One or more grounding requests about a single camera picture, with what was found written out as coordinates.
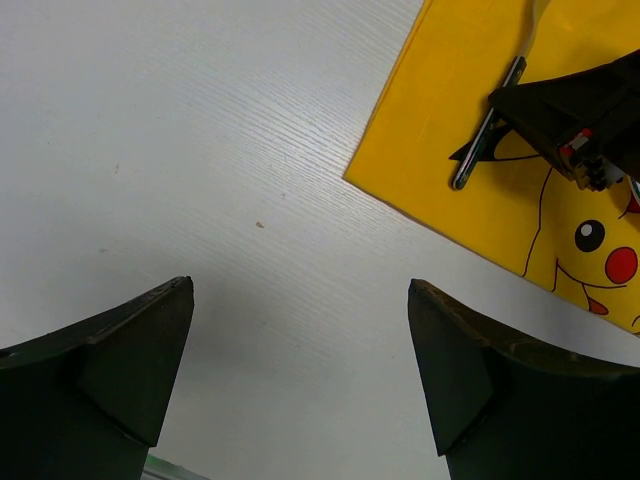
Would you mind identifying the yellow printed cloth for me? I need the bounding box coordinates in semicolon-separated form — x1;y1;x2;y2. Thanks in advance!
345;1;639;333

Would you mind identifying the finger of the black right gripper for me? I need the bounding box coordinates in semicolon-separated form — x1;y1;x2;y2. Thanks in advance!
487;64;631;166

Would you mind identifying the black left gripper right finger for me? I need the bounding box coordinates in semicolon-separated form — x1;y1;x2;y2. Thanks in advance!
408;279;639;479

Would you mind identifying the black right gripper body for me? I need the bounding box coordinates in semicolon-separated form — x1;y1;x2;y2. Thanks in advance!
552;50;639;191

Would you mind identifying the fork with teal handle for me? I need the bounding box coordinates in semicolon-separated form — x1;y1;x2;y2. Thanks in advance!
451;0;550;191

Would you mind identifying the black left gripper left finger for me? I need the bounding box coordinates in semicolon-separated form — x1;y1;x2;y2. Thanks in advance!
1;277;194;479

